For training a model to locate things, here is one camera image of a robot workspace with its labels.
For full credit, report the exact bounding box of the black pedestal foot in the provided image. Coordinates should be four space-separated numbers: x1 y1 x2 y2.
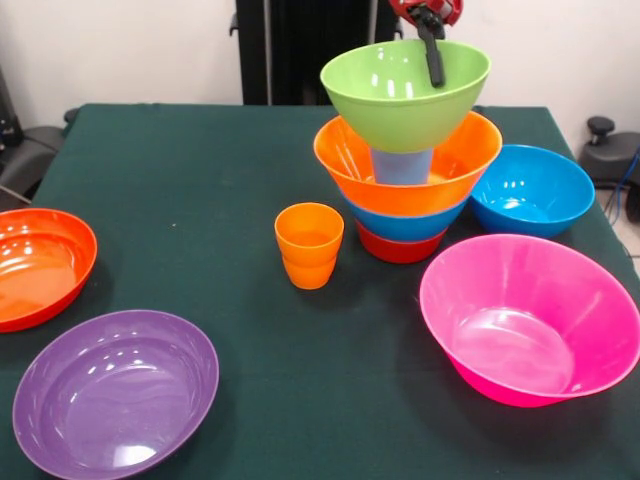
0 124 67 201
578 116 640 190

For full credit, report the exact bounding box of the orange cup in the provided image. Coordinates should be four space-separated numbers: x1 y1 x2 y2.
273 202 345 269
281 254 338 291

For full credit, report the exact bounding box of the black equipment box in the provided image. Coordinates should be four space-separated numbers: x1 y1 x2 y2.
0 67 22 149

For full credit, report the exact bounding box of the large orange bowl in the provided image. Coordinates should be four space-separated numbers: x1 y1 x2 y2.
313 110 504 217

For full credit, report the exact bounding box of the green bowl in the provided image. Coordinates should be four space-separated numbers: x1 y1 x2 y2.
319 38 491 154

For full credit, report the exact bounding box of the large red-orange bowl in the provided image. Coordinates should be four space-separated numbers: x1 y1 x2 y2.
0 207 99 334

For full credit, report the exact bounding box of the small red bowl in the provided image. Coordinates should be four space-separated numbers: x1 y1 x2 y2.
355 219 450 265

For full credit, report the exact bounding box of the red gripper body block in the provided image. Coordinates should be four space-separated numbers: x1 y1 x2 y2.
389 0 464 26

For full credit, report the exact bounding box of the dark green table cloth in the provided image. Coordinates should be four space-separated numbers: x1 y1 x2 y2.
0 103 640 480

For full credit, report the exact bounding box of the blue cup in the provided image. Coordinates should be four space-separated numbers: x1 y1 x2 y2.
370 147 435 186

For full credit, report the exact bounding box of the pink bowl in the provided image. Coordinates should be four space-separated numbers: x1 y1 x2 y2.
418 233 640 408

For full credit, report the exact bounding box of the purple bowl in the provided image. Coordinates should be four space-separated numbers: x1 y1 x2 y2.
12 309 220 480

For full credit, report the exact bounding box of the blue cable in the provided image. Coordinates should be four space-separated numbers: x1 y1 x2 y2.
606 148 640 224

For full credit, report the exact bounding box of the blue round bowl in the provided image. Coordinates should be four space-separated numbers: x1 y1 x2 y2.
469 144 596 239

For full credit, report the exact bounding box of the blue cone-shaped bowl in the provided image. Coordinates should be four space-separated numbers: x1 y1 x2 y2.
344 192 472 244

